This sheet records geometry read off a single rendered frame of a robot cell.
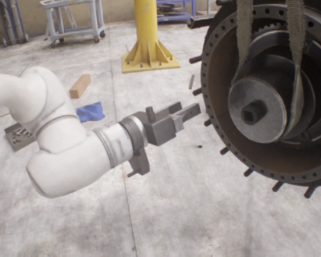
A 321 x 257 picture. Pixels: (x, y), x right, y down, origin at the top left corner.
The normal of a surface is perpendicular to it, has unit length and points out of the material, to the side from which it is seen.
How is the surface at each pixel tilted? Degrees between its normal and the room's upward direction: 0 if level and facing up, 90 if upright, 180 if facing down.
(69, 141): 27
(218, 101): 63
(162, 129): 70
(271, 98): 90
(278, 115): 90
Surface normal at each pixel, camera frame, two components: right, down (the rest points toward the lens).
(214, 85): 0.61, 0.26
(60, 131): 0.23, -0.52
